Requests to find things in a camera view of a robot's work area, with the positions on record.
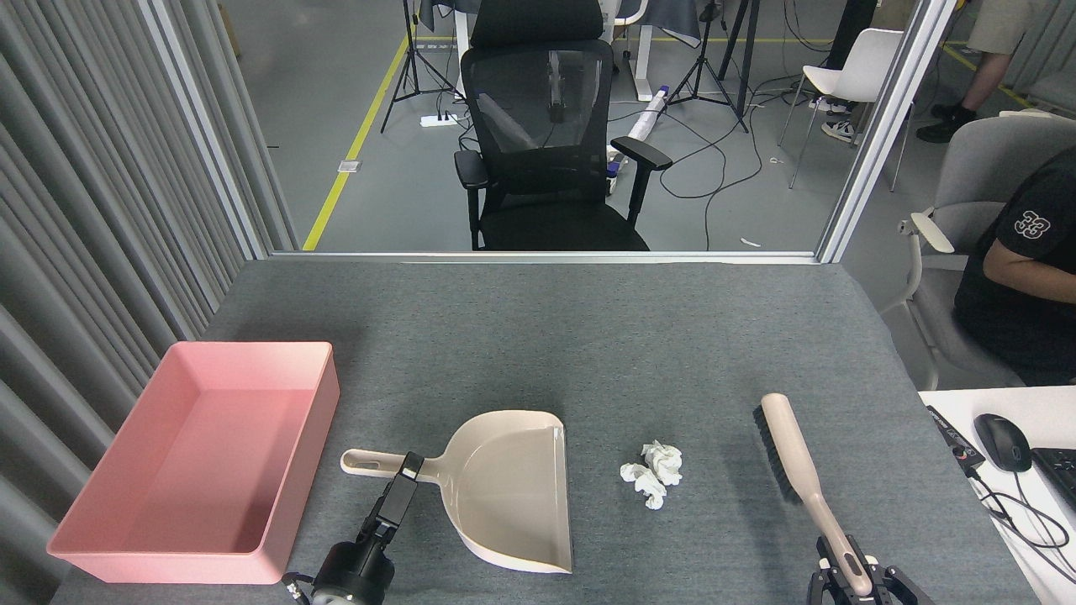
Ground black tripod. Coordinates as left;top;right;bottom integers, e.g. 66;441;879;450
668;0;749;134
380;0;463;134

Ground white paper ball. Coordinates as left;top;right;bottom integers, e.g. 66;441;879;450
620;462;667;510
641;440;683;487

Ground black floor cable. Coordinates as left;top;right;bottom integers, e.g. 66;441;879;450
656;84;799;251

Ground silver table rail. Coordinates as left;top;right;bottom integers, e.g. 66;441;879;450
269;250;820;266

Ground grey upholstered armchair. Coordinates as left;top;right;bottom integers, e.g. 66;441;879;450
895;113;1076;392

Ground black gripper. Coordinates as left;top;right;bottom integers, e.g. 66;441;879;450
313;452;426;605

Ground beige brush with black bristles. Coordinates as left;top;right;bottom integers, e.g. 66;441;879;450
752;393;875;597

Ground person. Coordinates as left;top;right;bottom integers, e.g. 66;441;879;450
811;0;879;144
916;0;1047;144
954;147;1076;387

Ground white roll with blue caps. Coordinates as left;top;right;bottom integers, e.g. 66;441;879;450
605;84;671;177

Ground beige plastic dustpan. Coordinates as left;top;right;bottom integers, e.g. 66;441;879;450
340;409;574;576

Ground black mesh office chair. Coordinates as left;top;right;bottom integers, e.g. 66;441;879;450
454;0;673;251

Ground black controller with red button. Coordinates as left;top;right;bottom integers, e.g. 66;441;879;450
926;406;986;470

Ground white side table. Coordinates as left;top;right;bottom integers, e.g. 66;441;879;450
918;387;1076;605

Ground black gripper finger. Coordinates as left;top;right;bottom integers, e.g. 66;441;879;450
807;538;850;605
866;561;934;605

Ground black keyboard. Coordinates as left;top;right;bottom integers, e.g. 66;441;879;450
1031;447;1076;513

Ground silver post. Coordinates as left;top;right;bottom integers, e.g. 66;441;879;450
817;0;959;263
139;0;274;261

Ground grey pleated curtain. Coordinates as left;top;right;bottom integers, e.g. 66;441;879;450
0;0;299;605

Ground white plastic chair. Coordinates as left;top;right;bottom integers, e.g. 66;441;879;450
778;28;913;190

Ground pink plastic bin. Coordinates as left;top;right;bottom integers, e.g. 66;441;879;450
46;340;341;586

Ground black computer mouse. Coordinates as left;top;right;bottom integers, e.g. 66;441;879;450
973;413;1032;473

